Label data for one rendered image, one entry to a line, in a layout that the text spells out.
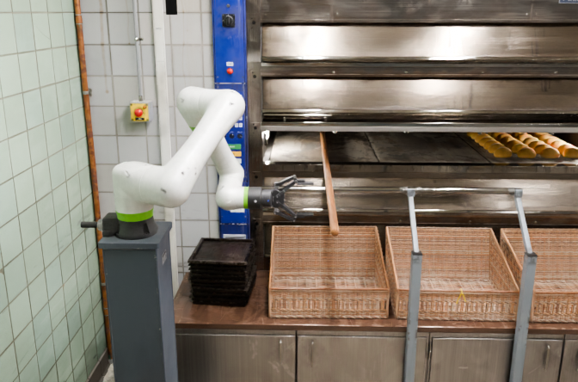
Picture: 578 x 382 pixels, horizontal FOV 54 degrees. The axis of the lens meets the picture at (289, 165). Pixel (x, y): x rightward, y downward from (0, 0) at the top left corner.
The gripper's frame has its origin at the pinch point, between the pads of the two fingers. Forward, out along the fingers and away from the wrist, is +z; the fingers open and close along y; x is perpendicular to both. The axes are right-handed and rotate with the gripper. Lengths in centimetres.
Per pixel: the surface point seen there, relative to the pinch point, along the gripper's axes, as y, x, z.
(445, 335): 65, -4, 62
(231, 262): 37, -17, -36
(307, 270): 55, -48, -1
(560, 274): 55, -48, 131
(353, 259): 49, -50, 23
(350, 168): 1, -57, 21
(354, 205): 21, -56, 24
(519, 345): 65, 2, 93
